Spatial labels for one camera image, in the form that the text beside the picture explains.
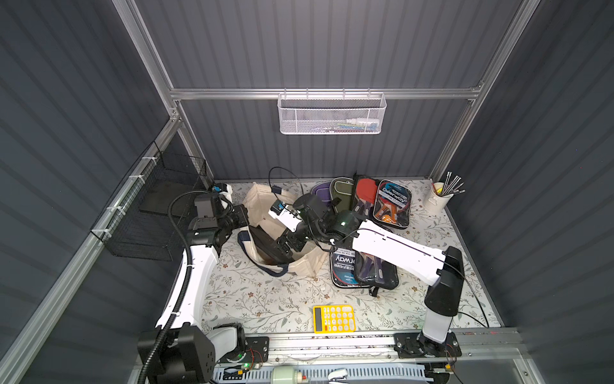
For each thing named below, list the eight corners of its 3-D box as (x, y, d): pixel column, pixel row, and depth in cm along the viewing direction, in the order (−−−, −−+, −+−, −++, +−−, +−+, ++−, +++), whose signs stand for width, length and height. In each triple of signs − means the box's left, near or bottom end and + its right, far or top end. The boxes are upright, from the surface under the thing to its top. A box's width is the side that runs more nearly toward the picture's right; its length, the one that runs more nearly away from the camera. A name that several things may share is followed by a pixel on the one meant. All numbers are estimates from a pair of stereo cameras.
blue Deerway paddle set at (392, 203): (370, 225, 105) (372, 219, 102) (375, 184, 121) (377, 177, 118) (407, 233, 102) (411, 227, 99) (408, 190, 119) (411, 183, 115)
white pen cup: (425, 214, 109) (434, 199, 101) (418, 197, 116) (426, 182, 108) (444, 213, 109) (455, 199, 101) (437, 197, 116) (446, 181, 108)
